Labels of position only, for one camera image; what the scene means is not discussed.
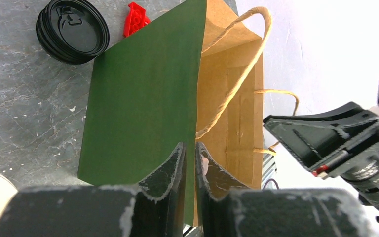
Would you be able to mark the stack of black lids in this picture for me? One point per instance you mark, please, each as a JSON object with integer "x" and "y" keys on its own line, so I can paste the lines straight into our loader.
{"x": 72, "y": 31}

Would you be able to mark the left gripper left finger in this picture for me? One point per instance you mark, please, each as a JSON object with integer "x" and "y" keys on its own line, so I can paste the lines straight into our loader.
{"x": 154, "y": 207}

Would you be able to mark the green paper bag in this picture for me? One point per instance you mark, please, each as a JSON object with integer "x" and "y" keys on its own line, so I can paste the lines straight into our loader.
{"x": 194, "y": 74}

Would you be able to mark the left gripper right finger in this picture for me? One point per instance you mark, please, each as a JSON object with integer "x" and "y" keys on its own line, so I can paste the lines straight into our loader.
{"x": 228, "y": 208}

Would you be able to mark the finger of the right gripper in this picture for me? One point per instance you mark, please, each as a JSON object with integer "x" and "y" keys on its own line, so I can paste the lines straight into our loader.
{"x": 314, "y": 140}

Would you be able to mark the red plastic holder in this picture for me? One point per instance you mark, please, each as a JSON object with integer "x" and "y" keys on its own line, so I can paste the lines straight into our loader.
{"x": 135, "y": 20}

